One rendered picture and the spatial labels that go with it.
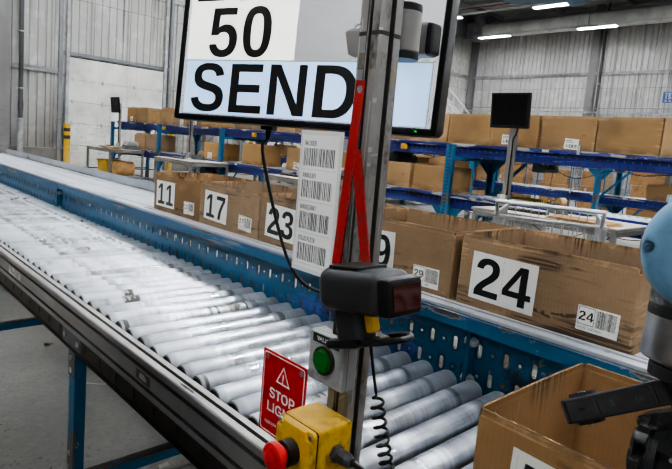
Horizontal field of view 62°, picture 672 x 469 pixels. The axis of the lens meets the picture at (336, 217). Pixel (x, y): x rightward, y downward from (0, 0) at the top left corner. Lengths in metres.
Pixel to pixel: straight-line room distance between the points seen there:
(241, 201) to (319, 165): 1.24
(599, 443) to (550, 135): 5.41
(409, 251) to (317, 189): 0.70
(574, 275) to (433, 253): 0.35
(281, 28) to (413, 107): 0.26
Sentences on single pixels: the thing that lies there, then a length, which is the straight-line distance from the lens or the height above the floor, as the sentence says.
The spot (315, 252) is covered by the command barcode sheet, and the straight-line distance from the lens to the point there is 0.77.
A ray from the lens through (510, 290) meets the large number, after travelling 1.29.
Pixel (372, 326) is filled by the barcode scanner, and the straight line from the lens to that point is 0.66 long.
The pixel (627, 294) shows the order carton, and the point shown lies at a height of 1.00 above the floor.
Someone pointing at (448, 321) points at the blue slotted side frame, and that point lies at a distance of 1.31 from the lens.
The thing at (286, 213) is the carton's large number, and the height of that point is 1.00.
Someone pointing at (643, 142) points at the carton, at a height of 1.50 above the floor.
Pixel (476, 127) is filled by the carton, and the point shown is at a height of 1.58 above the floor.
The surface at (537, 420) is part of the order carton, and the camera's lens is 0.91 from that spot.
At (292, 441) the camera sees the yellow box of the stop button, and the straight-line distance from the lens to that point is 0.76.
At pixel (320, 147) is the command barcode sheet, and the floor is 1.22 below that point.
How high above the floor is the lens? 1.23
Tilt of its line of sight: 7 degrees down
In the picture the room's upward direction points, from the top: 5 degrees clockwise
